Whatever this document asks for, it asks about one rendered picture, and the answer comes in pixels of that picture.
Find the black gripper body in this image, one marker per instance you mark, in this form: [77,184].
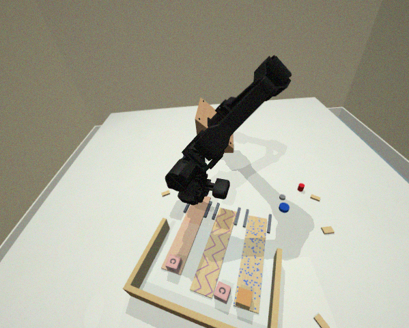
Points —
[219,189]

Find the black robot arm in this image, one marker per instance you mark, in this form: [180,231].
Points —
[270,79]

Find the tan flat square tile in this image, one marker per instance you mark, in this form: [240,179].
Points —
[327,230]

